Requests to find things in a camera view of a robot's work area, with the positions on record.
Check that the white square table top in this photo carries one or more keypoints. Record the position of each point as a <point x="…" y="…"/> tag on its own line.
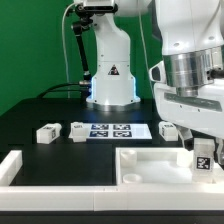
<point x="161" y="166"/>

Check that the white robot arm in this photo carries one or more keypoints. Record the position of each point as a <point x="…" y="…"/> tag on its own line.
<point x="188" y="81"/>

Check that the white U-shaped obstacle fence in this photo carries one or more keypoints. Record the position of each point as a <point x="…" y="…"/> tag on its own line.
<point x="195" y="196"/>

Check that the grey camera on mount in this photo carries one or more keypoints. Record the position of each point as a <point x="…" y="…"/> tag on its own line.
<point x="99" y="4"/>

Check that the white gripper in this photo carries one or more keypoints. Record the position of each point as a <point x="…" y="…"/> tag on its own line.
<point x="204" y="113"/>

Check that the white sheet with tag markers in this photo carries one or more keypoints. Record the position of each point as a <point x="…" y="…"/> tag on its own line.
<point x="117" y="131"/>

